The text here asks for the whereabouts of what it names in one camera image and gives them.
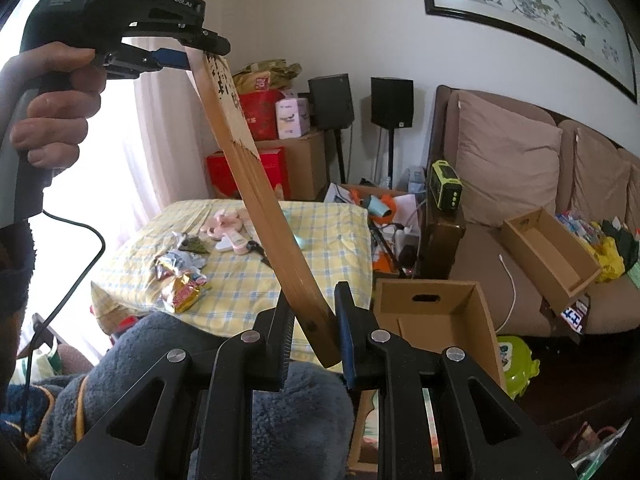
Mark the cardboard tray on sofa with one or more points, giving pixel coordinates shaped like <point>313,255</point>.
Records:
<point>554,259</point>

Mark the pink handheld fan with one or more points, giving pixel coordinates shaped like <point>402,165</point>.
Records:
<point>225,229</point>

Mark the white sheer curtain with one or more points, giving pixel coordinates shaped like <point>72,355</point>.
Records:
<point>144,151</point>

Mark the silver snack packet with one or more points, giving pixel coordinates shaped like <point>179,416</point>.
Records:
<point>177,263</point>

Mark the framed ink painting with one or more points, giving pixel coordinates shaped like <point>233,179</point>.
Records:
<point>591,32</point>

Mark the green portable radio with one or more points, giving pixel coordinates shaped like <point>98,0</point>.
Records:
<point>445,186</point>

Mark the brown wooden folding fan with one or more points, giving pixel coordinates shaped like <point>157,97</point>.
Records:
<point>221,104</point>

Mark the green cartoon lunchbox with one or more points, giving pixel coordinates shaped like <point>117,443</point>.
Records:
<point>518,364</point>

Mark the mint green handheld fan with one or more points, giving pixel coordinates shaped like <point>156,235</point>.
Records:
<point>300,241</point>

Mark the beige sofa pillow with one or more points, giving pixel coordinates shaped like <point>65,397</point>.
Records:
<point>508,164</point>

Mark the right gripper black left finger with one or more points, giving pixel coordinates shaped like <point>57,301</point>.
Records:
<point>278,345</point>

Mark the red tea gift bag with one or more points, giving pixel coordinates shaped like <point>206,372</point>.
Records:
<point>259,108</point>

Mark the left black speaker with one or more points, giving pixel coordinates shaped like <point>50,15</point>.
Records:
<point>332,99</point>

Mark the brown sofa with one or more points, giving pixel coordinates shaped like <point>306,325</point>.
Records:
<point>599,181</point>

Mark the black speaker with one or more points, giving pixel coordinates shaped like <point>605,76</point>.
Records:
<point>392,102</point>
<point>332,99</point>

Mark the large cardboard box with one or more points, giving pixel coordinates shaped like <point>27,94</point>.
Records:
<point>431,316</point>

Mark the person's left hand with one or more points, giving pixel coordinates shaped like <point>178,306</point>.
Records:
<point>56,122</point>

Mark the yellow plaid tablecloth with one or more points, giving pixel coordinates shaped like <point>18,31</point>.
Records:
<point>338,250</point>

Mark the brown paper bag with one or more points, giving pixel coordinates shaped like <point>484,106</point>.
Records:
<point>275,74</point>

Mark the brown carton under bags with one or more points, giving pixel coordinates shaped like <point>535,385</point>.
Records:
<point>306,162</point>

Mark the pink tissue box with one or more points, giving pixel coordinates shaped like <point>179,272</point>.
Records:
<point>293,119</point>

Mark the orange yellow chip bag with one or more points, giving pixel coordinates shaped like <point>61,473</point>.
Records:
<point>182,292</point>

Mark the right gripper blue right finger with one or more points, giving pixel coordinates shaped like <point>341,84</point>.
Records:
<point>355,325</point>

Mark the green pea snack packet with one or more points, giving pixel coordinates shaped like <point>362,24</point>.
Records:
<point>192,243</point>

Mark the right black speaker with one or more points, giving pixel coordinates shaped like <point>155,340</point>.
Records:
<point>392,102</point>

